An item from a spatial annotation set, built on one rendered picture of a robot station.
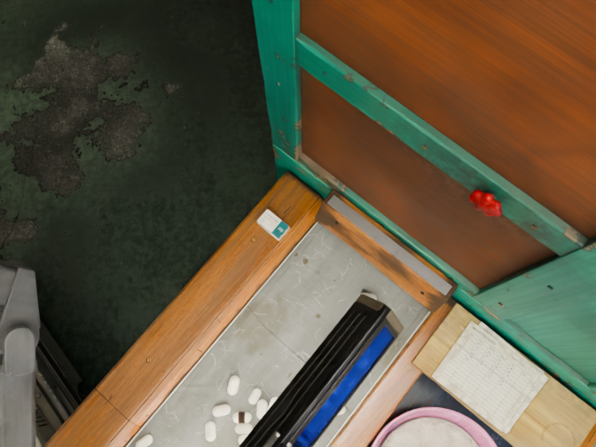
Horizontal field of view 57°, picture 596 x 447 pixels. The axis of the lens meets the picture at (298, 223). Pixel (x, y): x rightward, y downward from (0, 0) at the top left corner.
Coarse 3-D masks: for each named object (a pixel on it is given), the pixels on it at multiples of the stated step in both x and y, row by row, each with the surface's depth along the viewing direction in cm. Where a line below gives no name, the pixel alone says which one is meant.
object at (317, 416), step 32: (352, 320) 79; (384, 320) 76; (320, 352) 79; (352, 352) 74; (384, 352) 79; (288, 384) 79; (320, 384) 74; (352, 384) 77; (288, 416) 74; (320, 416) 75
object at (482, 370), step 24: (480, 336) 107; (456, 360) 106; (480, 360) 106; (504, 360) 106; (456, 384) 105; (480, 384) 105; (504, 384) 105; (528, 384) 105; (480, 408) 104; (504, 408) 104
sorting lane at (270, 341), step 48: (336, 240) 117; (288, 288) 114; (336, 288) 114; (384, 288) 114; (240, 336) 112; (288, 336) 112; (192, 384) 109; (240, 384) 109; (144, 432) 107; (192, 432) 107; (336, 432) 107
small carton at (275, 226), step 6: (264, 216) 113; (270, 216) 113; (276, 216) 113; (258, 222) 113; (264, 222) 113; (270, 222) 113; (276, 222) 113; (282, 222) 113; (264, 228) 113; (270, 228) 113; (276, 228) 113; (282, 228) 113; (288, 228) 113; (276, 234) 112; (282, 234) 112
